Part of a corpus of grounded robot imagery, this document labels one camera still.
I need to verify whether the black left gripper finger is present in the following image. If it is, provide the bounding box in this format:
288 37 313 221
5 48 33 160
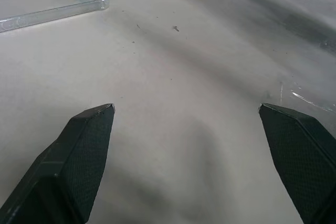
0 103 116 224
258 103 336 224

